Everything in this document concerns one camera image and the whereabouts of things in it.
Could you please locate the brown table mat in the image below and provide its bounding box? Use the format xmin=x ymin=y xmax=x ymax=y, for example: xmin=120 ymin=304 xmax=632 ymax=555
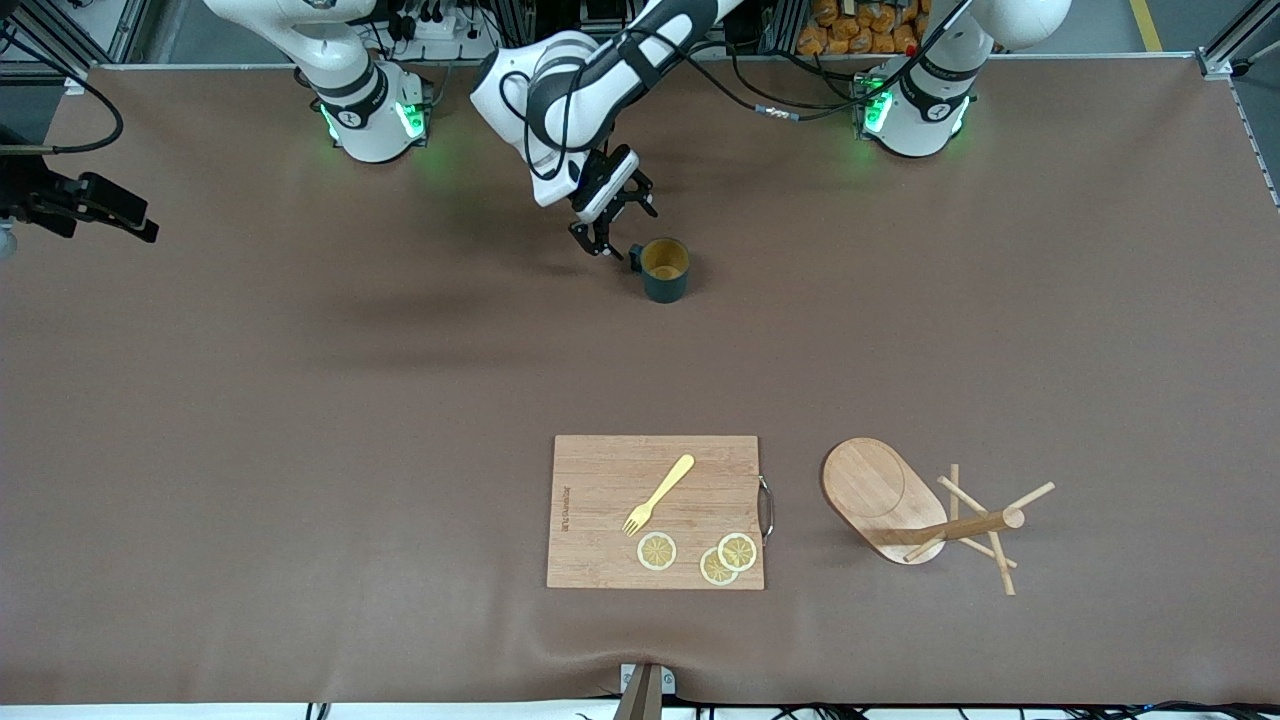
xmin=0 ymin=55 xmax=1280 ymax=706

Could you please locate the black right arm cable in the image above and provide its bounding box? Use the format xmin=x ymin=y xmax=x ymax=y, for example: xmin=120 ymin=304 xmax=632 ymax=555
xmin=0 ymin=20 xmax=126 ymax=157

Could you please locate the dark green cup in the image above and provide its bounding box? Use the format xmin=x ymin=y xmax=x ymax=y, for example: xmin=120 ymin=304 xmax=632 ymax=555
xmin=627 ymin=237 xmax=692 ymax=305

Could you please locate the aluminium frame profile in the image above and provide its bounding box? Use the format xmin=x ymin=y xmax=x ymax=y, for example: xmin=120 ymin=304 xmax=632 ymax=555
xmin=1197 ymin=0 xmax=1280 ymax=81
xmin=0 ymin=0 xmax=151 ymax=81

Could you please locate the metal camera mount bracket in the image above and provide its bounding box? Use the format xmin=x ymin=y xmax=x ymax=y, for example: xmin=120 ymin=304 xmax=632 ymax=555
xmin=618 ymin=662 xmax=677 ymax=720

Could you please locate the wooden cutting board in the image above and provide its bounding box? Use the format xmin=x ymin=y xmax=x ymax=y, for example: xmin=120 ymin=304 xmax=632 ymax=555
xmin=546 ymin=434 xmax=776 ymax=591

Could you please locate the wooden mug tree rack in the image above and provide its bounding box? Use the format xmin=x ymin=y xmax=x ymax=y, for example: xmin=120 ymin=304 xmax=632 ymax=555
xmin=821 ymin=437 xmax=1056 ymax=597

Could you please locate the yellow plastic fork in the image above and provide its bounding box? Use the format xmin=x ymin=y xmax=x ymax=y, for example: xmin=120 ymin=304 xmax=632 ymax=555
xmin=622 ymin=454 xmax=696 ymax=538

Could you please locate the white power strip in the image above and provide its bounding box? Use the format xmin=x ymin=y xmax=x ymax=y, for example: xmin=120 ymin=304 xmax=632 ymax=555
xmin=390 ymin=0 xmax=501 ymax=61

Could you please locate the orange snack pack pile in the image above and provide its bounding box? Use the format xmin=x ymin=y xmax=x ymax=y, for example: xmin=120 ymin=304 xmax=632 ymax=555
xmin=797 ymin=0 xmax=931 ymax=56

